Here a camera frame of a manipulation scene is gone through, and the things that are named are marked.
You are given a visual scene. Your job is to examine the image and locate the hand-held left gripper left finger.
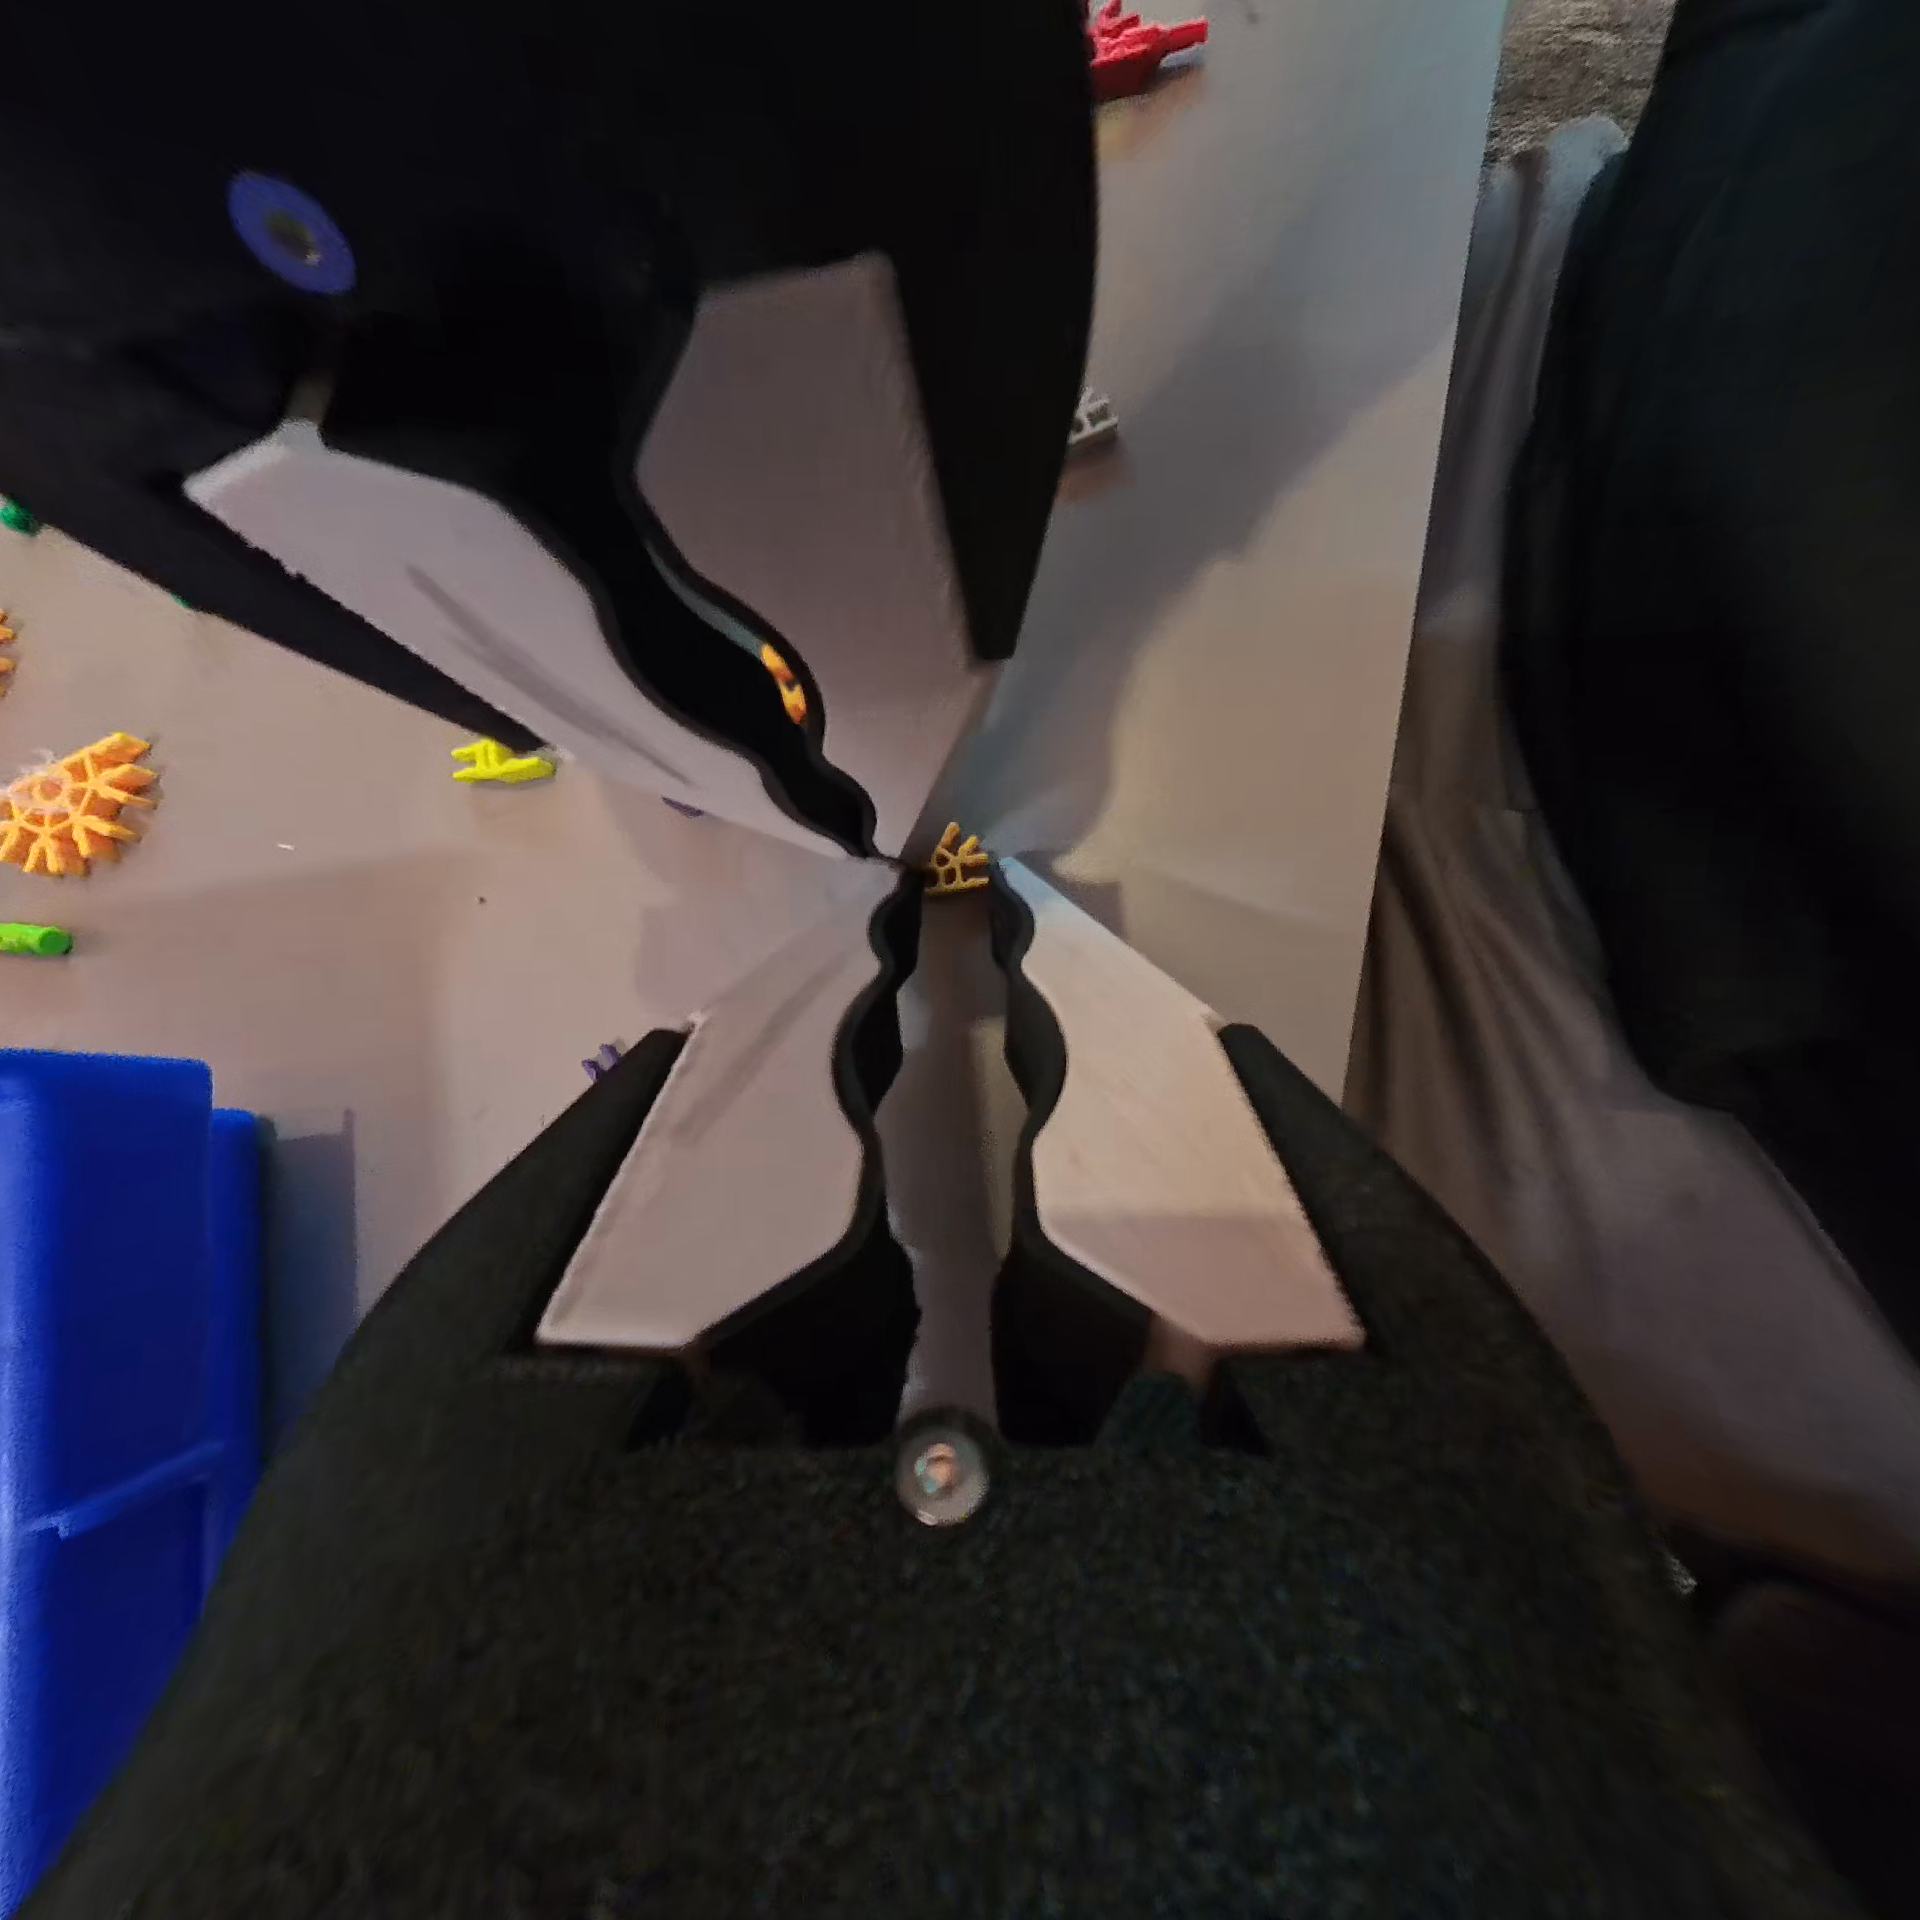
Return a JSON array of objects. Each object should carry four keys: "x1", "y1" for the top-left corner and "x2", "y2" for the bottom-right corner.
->
[{"x1": 532, "y1": 868, "x2": 925, "y2": 1356}]

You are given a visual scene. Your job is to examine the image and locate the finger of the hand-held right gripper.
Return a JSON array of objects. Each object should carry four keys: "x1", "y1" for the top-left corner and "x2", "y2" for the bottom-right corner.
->
[
  {"x1": 184, "y1": 419, "x2": 887, "y2": 865},
  {"x1": 614, "y1": 249, "x2": 1003, "y2": 865}
]

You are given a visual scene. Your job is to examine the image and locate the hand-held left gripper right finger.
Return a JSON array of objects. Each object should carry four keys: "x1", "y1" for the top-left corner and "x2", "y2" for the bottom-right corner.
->
[{"x1": 988, "y1": 862, "x2": 1369, "y2": 1356}]

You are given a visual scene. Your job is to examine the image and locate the blue container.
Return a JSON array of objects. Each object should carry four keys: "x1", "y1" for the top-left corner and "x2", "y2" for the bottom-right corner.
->
[{"x1": 0, "y1": 1047, "x2": 271, "y2": 1906}]

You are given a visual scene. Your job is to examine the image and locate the red fan connector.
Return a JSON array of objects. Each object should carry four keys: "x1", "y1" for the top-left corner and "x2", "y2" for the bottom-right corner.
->
[{"x1": 1085, "y1": 0, "x2": 1209, "y2": 99}]

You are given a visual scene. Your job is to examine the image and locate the person's black jacket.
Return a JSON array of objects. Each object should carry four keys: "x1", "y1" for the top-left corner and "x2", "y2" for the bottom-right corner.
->
[{"x1": 1500, "y1": 0, "x2": 1920, "y2": 1141}]

